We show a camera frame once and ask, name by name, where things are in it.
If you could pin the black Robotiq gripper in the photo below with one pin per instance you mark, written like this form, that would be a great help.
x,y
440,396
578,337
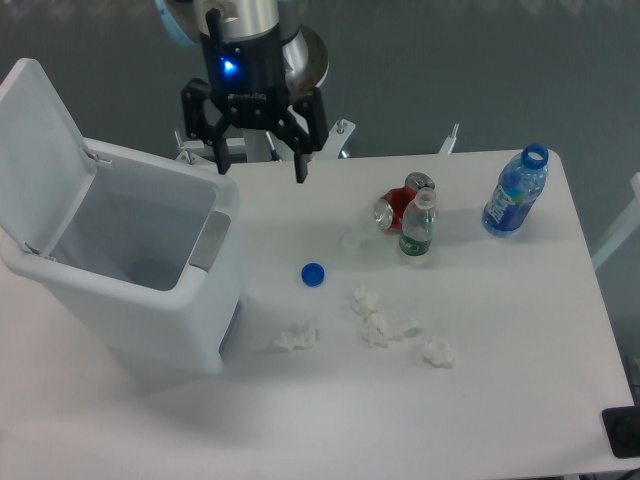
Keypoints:
x,y
248,88

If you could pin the white trash can lid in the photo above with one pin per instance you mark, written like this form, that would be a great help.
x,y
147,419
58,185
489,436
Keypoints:
x,y
47,167

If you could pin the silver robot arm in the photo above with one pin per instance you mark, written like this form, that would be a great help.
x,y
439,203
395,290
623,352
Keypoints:
x,y
305,54

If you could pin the clear white bottle cap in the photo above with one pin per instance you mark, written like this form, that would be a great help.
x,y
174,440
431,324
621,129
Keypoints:
x,y
354,241

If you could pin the crushed red soda can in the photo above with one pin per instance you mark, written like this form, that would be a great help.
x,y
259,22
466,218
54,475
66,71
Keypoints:
x,y
389,209

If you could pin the blue bottle cap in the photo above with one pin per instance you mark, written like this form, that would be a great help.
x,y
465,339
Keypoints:
x,y
312,274

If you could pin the white plastic trash can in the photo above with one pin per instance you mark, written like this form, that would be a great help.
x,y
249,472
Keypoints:
x,y
151,261

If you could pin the clear green-label water bottle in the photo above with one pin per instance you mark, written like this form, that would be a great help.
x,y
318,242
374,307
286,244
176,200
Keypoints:
x,y
417,223

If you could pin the crumpled white tissue top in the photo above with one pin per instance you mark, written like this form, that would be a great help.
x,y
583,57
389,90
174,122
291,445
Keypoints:
x,y
364,302

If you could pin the crumpled white tissue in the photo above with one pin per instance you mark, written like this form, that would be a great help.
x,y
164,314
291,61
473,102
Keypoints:
x,y
302,336
438,353
379,330
364,302

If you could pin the crumpled white tissue left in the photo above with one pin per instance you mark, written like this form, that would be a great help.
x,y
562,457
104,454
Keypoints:
x,y
302,336

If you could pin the crumpled white tissue middle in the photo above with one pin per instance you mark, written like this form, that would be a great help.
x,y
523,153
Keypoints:
x,y
379,330

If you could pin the blue plastic drink bottle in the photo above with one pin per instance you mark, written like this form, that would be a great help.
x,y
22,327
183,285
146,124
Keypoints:
x,y
519,185

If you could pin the crumpled white tissue right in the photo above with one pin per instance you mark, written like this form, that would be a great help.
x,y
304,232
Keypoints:
x,y
438,353

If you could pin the black device at edge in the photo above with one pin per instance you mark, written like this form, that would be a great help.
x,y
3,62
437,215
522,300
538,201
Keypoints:
x,y
622,429

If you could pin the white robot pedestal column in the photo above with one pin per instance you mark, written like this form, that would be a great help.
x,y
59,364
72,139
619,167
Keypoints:
x,y
264,146

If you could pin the white frame leg right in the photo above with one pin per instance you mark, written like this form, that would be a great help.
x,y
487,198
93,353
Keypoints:
x,y
620,230

